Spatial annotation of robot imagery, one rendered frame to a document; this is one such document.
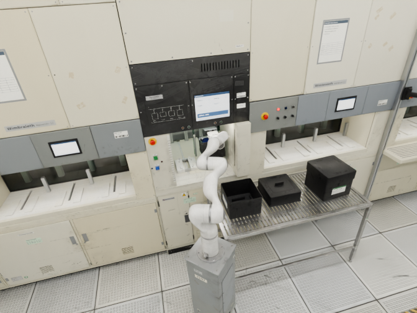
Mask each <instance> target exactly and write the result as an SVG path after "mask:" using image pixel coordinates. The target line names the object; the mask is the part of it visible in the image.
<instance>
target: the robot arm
mask: <svg viewBox="0 0 417 313"><path fill-rule="evenodd" d="M205 135H207V137H208V138H209V140H208V143H207V148H206V150H205V151H204V152H203V154H201V155H200V156H199V157H198V159H197V161H196V166H197V167H198V169H200V170H209V171H212V172H211V173H209V174H208V175H207V176H206V177H205V178H204V183H203V192H204V195H205V197H206V198H207V199H208V200H210V201H211V202H212V204H194V205H192V206H191V207H190V208H189V212H188V215H189V220H190V221H191V222H192V224H193V225H194V226H196V227H197V228H198V229H199V230H200V237H201V244H200V245H199V247H198V249H197V254H198V256H199V258H200V259H201V260H202V261H204V262H207V263H213V262H216V261H218V260H219V259H220V258H221V257H222V256H223V253H224V249H223V246H222V244H221V243H220V242H218V228H217V225H216V224H219V223H221V222H223V220H224V219H225V211H224V208H223V206H222V204H221V202H220V200H219V198H218V193H217V186H218V179H219V177H221V175H222V174H224V172H226V169H227V167H228V163H227V161H226V159H224V158H222V157H209V156H210V155H212V154H213V153H215V152H216V151H217V150H218V149H219V150H220V149H222V148H223V147H224V146H225V141H226V140H227V139H228V138H229V134H228V133H227V132H225V131H222V132H220V133H219V131H216V130H212V131H211V132H209V130H208V131H207V133H205Z"/></svg>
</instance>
